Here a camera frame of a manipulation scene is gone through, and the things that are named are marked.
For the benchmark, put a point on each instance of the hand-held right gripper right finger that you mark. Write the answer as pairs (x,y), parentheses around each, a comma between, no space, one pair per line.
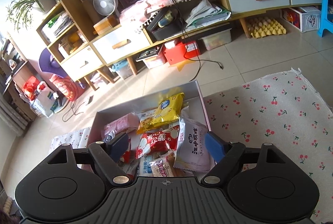
(214,146)

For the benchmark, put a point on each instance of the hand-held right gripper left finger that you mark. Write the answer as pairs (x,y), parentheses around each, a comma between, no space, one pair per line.
(119,146)

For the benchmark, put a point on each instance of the small red white candy packet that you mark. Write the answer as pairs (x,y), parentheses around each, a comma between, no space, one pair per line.
(125,156)

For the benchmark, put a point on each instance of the white blue snack packet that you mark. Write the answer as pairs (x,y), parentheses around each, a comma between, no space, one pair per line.
(193,148)

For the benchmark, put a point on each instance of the pink wafer packet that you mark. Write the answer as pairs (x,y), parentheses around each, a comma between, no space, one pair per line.
(122,122)

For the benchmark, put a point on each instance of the clear packet white cake roll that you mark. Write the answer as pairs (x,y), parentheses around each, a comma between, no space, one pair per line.
(145,168)

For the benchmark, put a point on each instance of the large red white candy packet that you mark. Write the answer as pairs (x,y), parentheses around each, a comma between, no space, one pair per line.
(156,142)

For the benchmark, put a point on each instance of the pink cardboard box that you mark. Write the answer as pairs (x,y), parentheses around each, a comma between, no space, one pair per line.
(122,107)

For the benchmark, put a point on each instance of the beige cracker packet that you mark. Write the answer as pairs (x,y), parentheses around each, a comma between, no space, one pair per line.
(164,165)

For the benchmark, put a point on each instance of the yellow chip packet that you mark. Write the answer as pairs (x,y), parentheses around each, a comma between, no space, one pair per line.
(169,107)

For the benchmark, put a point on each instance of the white power strip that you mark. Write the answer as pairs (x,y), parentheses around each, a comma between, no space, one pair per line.
(89,99)

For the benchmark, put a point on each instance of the cherry print cloth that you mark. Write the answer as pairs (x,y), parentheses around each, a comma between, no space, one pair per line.
(273,114)

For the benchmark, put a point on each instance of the small bin blue lid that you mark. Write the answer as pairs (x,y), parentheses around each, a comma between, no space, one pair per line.
(122,70)

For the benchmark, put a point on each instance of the red printed bag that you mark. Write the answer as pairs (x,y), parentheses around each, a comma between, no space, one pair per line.
(65,87)

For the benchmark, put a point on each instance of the white carton box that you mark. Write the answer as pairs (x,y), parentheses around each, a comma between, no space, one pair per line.
(44,107)

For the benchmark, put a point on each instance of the clear bin with tools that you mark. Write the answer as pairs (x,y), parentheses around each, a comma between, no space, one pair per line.
(152,60)

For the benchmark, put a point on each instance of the red box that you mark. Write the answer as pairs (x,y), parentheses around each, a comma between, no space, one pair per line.
(179,53)

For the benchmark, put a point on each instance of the red white bag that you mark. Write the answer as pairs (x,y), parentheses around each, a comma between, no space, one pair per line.
(32,87)

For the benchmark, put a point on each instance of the clear storage bin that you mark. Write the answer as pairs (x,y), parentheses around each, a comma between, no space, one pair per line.
(216,40)

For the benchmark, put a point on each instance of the purple hat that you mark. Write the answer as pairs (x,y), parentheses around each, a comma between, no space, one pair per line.
(50,62)

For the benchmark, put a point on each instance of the wooden bookshelf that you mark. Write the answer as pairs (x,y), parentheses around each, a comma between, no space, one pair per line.
(15,83)

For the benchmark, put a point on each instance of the orange box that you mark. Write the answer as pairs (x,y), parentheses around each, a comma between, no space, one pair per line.
(105,24)

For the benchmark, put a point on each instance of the black tray box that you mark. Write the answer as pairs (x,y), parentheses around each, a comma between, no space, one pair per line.
(164,29)

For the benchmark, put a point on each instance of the yellow egg tray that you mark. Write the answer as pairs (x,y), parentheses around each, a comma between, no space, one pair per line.
(265,27)

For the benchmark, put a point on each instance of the wooden low cabinet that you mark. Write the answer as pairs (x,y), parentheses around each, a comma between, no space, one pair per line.
(234,16)

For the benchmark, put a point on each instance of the pile of papers and bags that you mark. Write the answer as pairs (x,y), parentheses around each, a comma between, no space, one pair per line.
(208,13)

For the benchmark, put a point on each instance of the stack of papers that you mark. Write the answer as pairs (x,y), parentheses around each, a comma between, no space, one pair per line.
(58,26)

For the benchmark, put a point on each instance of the wooden shelf cabinet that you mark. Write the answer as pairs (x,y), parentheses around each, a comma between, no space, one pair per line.
(72,5)

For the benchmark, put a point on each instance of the white printed crate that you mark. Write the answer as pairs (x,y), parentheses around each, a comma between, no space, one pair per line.
(309,20)

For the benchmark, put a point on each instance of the blue plastic stool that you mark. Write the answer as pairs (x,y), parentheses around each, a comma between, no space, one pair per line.
(327,5)

